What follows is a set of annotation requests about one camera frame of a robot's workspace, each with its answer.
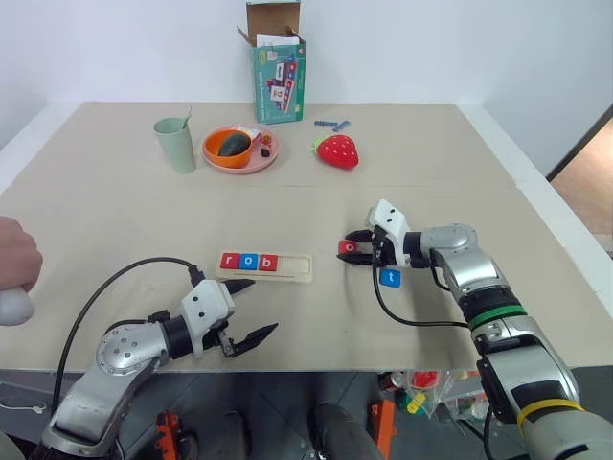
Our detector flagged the orange and black clamp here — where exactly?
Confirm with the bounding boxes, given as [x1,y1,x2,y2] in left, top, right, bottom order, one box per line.
[152,409,182,460]
[367,399,397,452]

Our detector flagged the white paper sheets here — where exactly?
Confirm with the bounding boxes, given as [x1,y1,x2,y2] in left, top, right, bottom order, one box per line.
[255,32,301,50]

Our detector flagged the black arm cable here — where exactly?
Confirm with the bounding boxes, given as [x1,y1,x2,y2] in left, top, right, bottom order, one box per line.
[51,257,208,419]
[371,239,473,330]

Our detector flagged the wooden letter tray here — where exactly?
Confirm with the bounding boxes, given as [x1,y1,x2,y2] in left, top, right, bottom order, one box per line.
[215,251,315,285]

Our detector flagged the red toy strawberry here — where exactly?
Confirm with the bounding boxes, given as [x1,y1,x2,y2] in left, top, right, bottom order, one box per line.
[309,133,361,171]

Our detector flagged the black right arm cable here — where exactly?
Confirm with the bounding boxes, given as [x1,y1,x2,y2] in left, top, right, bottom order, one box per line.
[371,239,473,330]

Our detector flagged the pink plastic plate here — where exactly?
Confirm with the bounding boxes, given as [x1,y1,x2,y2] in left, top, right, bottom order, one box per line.
[201,124,284,175]

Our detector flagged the orange plastic bowl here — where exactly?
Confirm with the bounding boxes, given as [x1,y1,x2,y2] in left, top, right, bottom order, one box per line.
[201,128,255,170]

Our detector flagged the light green plastic cup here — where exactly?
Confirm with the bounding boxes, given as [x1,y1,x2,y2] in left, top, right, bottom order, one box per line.
[152,117,197,175]

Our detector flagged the person's bare hand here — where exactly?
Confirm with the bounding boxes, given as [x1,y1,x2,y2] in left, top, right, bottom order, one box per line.
[0,215,45,294]

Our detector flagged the white rounded object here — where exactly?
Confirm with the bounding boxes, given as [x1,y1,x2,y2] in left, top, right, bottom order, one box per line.
[0,286,36,328]

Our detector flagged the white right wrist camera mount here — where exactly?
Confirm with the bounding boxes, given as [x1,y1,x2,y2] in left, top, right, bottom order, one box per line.
[365,199,414,267]

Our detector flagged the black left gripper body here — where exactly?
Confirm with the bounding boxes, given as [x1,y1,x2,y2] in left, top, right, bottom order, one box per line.
[200,319,236,359]

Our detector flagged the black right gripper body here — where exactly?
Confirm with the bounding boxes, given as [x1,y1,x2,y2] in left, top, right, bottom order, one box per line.
[367,226,399,267]

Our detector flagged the thin white cord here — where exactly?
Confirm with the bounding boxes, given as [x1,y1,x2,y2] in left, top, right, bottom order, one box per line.
[0,396,48,416]

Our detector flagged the dark green toy avocado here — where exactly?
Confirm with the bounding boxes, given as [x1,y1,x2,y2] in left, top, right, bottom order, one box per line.
[217,133,253,158]

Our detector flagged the red and white toy packet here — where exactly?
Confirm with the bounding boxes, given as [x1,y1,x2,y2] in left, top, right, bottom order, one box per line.
[236,124,275,146]

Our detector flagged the clear plastic toy bag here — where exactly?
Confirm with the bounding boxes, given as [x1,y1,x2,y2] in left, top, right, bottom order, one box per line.
[380,368,488,426]

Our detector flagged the dark door frame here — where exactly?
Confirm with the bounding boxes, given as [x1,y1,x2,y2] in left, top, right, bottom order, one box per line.
[545,102,613,182]

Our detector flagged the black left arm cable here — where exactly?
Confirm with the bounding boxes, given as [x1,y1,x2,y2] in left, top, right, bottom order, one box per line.
[51,257,208,419]

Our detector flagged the teal cardboard toy box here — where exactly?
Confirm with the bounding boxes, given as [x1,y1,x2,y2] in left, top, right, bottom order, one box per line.
[234,0,308,125]

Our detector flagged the blue letter t block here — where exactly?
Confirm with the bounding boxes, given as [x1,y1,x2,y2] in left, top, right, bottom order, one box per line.
[377,267,405,290]

